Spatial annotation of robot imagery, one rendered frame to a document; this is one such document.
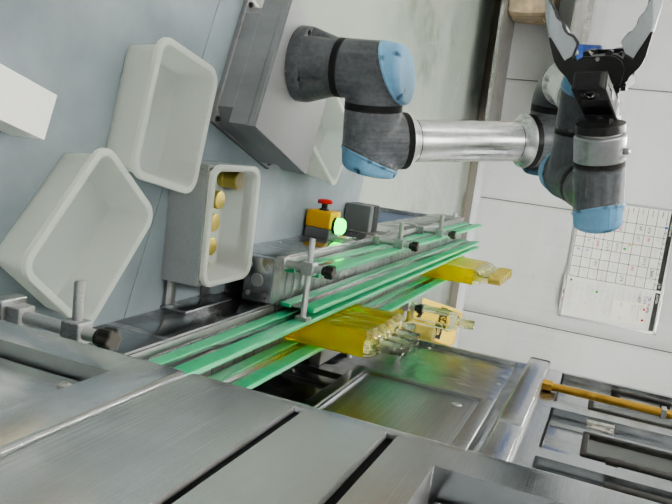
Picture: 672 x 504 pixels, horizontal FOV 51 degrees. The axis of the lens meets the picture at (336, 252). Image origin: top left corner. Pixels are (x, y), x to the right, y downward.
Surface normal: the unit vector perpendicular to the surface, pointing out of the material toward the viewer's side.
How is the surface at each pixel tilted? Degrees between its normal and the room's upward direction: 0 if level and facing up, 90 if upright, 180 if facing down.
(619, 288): 90
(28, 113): 0
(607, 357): 90
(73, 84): 0
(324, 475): 90
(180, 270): 90
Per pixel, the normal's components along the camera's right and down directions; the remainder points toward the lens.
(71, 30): 0.92, 0.17
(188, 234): -0.38, 0.09
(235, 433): 0.12, -0.98
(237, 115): -0.32, -0.24
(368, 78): -0.36, 0.32
